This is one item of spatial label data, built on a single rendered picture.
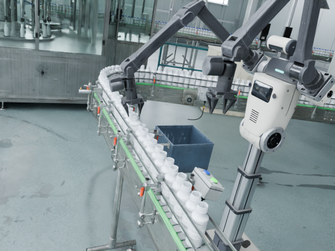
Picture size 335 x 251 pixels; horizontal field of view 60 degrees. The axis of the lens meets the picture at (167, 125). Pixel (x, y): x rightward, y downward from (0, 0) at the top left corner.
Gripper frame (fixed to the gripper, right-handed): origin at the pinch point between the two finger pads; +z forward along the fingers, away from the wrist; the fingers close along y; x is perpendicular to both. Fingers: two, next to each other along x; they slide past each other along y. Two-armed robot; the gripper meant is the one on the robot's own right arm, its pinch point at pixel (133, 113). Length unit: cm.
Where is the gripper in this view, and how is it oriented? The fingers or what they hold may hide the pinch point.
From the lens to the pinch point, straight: 154.1
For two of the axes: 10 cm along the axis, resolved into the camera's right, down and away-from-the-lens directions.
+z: 0.7, 8.8, 4.7
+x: 3.9, 4.1, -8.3
